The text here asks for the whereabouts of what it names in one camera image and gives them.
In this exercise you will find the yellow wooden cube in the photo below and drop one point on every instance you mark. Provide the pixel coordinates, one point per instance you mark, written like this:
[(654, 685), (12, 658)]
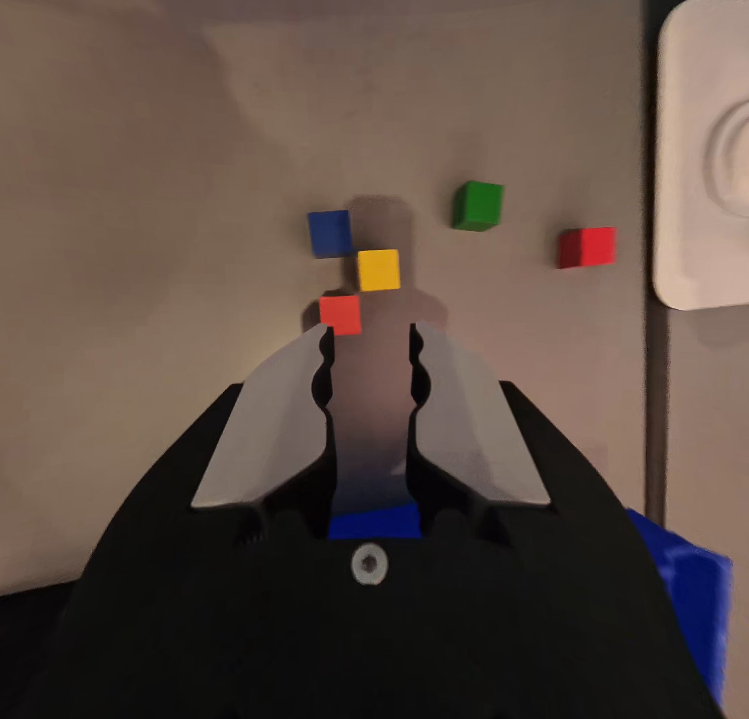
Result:
[(379, 270)]

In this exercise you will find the black padded wrist rest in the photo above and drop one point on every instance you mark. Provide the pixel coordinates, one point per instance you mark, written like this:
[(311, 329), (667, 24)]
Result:
[(23, 660)]

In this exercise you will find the red wooden cube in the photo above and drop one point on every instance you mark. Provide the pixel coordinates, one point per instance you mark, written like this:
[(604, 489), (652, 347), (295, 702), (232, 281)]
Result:
[(588, 248)]

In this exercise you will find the blue plastic bin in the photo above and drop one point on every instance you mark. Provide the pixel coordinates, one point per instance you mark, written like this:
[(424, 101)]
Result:
[(696, 602)]

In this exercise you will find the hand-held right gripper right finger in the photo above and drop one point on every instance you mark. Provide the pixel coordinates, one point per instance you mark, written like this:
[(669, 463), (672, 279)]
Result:
[(474, 432)]

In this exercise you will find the orange wooden cube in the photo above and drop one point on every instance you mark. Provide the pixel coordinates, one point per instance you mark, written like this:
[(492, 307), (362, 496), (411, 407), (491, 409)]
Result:
[(340, 315)]

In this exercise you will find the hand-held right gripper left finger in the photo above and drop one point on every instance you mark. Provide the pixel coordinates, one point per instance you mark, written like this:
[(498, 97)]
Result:
[(269, 432)]

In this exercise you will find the green wooden cube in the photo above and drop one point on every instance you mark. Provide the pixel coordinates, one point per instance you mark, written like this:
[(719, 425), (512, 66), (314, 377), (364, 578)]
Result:
[(478, 207)]

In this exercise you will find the blue wooden cube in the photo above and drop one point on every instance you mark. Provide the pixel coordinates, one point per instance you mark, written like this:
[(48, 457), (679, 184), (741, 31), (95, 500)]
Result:
[(329, 233)]

